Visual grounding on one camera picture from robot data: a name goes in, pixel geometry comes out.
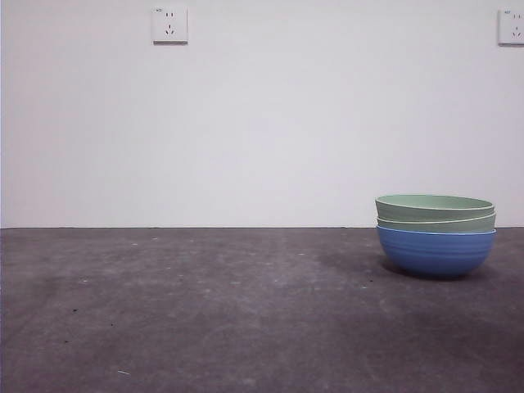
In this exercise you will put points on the green ribbed bowl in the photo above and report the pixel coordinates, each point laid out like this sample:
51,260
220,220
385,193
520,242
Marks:
468,226
399,210

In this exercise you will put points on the blue ribbed bowl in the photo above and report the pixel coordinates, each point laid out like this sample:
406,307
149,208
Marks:
436,254

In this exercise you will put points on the white wall socket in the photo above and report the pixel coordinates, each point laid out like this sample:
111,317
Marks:
170,24
511,26

